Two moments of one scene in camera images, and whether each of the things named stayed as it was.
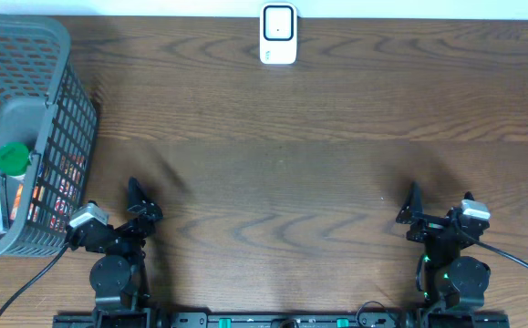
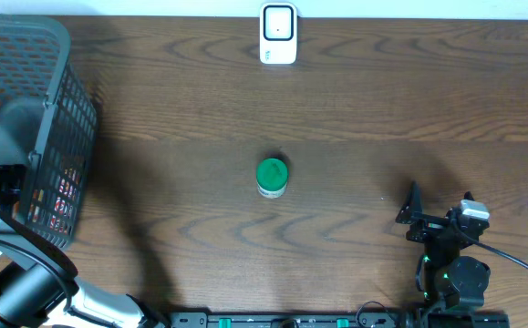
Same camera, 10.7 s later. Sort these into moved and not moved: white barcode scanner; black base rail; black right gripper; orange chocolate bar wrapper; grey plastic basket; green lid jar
Moved: green lid jar; orange chocolate bar wrapper
Not moved: black right gripper; grey plastic basket; white barcode scanner; black base rail
